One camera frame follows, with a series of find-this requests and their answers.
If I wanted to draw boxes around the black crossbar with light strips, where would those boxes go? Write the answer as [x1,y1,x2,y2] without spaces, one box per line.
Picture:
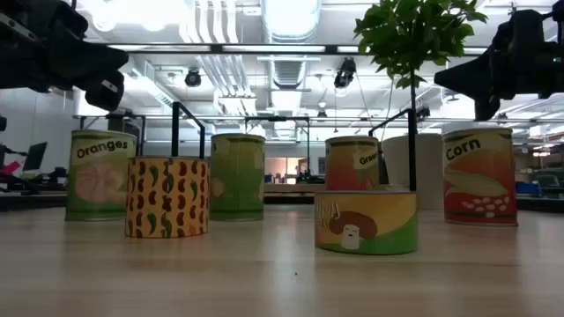
[83,42,490,56]

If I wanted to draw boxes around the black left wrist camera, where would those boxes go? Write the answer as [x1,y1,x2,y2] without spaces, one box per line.
[85,71,126,112]

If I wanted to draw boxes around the light green tin can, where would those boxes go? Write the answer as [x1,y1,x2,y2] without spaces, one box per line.
[209,133,267,222]

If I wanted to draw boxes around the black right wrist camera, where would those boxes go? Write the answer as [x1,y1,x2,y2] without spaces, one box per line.
[474,94,502,122]

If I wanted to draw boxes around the green leafy plant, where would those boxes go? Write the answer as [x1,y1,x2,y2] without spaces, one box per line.
[353,0,489,92]

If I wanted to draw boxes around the silver ventilation duct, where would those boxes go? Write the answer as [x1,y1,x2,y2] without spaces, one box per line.
[261,0,323,43]

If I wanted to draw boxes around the black ceiling spotlight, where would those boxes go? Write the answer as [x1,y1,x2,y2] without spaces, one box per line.
[333,56,357,89]
[183,68,203,88]

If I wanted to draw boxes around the red can labelled Corn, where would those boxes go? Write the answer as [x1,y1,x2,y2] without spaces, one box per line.
[442,127,519,227]

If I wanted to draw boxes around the small black background monitor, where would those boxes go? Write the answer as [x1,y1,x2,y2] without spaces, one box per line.
[22,141,48,172]

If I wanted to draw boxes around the green can labelled Oranges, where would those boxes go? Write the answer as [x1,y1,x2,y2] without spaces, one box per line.
[64,129,138,223]

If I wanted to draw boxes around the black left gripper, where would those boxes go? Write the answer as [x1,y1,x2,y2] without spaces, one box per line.
[41,37,130,92]

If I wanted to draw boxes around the large dark background monitor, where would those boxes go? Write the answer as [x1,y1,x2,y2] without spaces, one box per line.
[377,147,390,185]

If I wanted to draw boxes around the blue storage bins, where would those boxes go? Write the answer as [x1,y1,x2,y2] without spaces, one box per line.
[515,181,541,197]

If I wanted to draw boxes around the yellow can with bean pattern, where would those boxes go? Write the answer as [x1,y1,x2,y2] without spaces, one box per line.
[124,156,211,240]

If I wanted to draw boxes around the short can with mushroom picture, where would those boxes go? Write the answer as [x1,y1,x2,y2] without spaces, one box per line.
[314,189,419,256]

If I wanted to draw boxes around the white plant pot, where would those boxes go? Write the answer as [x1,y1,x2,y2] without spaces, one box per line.
[381,133,444,210]

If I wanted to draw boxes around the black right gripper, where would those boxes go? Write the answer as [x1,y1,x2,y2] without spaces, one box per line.
[434,9,537,100]

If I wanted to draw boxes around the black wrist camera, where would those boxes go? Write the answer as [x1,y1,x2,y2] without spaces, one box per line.
[474,94,502,122]
[85,71,126,112]

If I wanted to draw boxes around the orange red can labelled Green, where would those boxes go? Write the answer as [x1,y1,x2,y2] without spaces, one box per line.
[324,135,381,192]

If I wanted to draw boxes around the black frame wooden shelf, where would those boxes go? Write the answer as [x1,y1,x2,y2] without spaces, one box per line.
[171,100,419,195]

